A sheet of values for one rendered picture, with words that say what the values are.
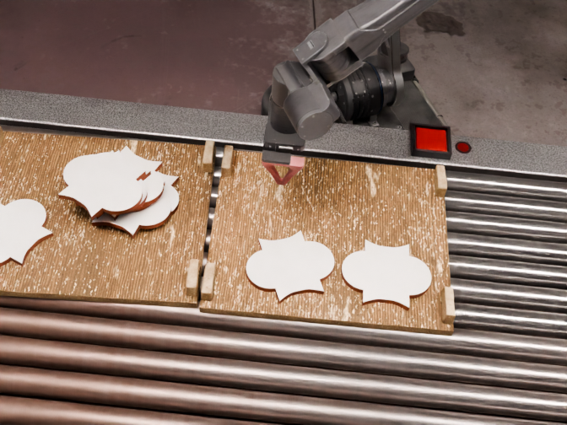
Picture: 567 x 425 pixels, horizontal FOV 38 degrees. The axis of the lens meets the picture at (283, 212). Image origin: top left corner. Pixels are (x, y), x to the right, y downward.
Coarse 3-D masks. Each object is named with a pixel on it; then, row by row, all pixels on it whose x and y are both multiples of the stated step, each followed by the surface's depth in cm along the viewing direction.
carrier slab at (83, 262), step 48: (48, 144) 151; (96, 144) 152; (144, 144) 153; (192, 144) 153; (0, 192) 143; (48, 192) 144; (192, 192) 146; (48, 240) 137; (96, 240) 138; (144, 240) 139; (192, 240) 139; (0, 288) 131; (48, 288) 132; (96, 288) 132; (144, 288) 133
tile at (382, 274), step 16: (352, 256) 138; (368, 256) 138; (384, 256) 138; (400, 256) 138; (352, 272) 136; (368, 272) 136; (384, 272) 136; (400, 272) 136; (416, 272) 136; (352, 288) 135; (368, 288) 134; (384, 288) 134; (400, 288) 134; (416, 288) 134; (400, 304) 133
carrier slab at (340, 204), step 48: (240, 192) 147; (288, 192) 147; (336, 192) 148; (384, 192) 149; (432, 192) 149; (240, 240) 140; (336, 240) 141; (384, 240) 142; (432, 240) 142; (240, 288) 134; (336, 288) 135; (432, 288) 136
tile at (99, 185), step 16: (80, 160) 140; (96, 160) 140; (112, 160) 140; (64, 176) 138; (80, 176) 138; (96, 176) 138; (112, 176) 138; (128, 176) 138; (64, 192) 135; (80, 192) 136; (96, 192) 136; (112, 192) 136; (128, 192) 136; (96, 208) 134; (112, 208) 134; (128, 208) 134
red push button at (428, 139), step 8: (416, 128) 161; (424, 128) 161; (416, 136) 159; (424, 136) 159; (432, 136) 160; (440, 136) 160; (416, 144) 158; (424, 144) 158; (432, 144) 158; (440, 144) 158
